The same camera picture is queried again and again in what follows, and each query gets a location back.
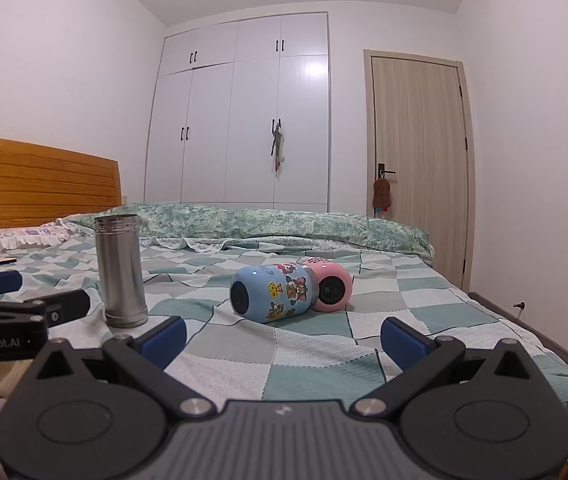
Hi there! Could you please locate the green floral quilt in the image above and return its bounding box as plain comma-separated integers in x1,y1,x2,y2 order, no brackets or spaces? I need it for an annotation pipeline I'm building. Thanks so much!
70,203,436,262

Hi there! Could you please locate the white wardrobe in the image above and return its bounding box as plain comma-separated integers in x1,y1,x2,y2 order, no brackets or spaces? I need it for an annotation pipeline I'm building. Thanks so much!
143,11,331,214

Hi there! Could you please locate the brown bag on handle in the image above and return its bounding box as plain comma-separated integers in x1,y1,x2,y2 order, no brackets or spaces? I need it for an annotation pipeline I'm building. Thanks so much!
372,177,393,210

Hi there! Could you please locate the pink cup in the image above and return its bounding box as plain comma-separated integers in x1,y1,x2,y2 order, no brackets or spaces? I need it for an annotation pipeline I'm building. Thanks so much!
301,256,354,313

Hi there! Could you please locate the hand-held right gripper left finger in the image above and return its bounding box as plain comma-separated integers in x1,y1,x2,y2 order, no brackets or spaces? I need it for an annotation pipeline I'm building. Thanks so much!
31,316,217,417

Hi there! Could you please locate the light wooden door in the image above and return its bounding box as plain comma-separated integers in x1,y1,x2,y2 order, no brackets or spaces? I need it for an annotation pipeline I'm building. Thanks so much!
362,48,478,292

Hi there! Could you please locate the purple floral pillow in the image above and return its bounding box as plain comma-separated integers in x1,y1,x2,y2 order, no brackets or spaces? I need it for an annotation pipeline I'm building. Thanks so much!
0,223,80,254

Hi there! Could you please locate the blue sticker cup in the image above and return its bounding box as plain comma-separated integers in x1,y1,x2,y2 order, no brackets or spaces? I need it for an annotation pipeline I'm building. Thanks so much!
229,263,320,325

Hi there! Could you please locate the hanging cloth strap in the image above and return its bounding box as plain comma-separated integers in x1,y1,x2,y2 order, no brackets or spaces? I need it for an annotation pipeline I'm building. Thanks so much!
270,119,285,174

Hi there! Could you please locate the wooden headboard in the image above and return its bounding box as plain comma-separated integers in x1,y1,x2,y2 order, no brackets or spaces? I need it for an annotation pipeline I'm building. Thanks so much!
0,133,124,230

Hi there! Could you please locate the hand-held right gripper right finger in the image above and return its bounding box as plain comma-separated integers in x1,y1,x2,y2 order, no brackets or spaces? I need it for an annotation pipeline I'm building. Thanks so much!
356,317,537,417

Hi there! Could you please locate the stainless steel cup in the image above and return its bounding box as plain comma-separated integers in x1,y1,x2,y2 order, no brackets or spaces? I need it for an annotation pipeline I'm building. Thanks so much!
94,213,149,330

